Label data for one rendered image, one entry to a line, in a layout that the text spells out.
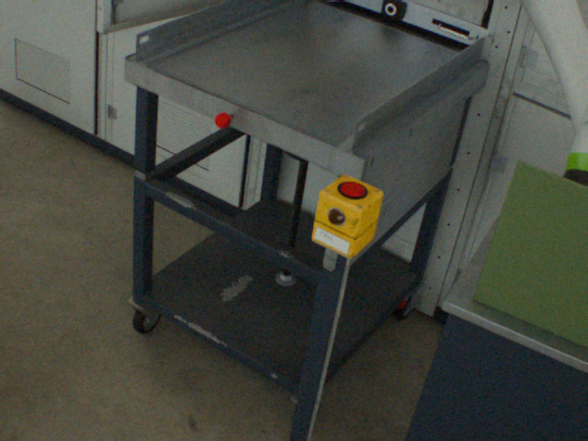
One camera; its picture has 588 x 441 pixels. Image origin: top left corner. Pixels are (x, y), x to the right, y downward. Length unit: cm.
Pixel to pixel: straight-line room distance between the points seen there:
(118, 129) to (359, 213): 180
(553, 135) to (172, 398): 120
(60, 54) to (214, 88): 146
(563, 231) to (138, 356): 133
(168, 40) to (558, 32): 87
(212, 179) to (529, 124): 115
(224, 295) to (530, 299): 104
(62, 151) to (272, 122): 163
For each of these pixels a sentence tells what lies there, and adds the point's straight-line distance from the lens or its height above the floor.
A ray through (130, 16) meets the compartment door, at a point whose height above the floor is 86.
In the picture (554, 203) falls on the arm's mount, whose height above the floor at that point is 98.
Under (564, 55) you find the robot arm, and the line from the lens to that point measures 163.
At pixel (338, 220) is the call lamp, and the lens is 126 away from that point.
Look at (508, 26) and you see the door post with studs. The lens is 202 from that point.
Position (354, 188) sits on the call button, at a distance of 128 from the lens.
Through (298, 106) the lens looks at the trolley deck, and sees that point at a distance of 164.
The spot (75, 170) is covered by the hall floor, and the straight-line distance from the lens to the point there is 297.
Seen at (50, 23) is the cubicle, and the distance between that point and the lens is 306.
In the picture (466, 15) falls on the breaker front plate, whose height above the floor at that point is 94.
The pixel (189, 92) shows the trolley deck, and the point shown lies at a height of 83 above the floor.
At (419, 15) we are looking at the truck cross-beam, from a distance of 215.
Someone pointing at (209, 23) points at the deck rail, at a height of 87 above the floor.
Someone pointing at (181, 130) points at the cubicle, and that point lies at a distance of 272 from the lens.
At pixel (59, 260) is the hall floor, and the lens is 254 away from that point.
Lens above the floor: 158
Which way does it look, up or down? 35 degrees down
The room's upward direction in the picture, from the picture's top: 9 degrees clockwise
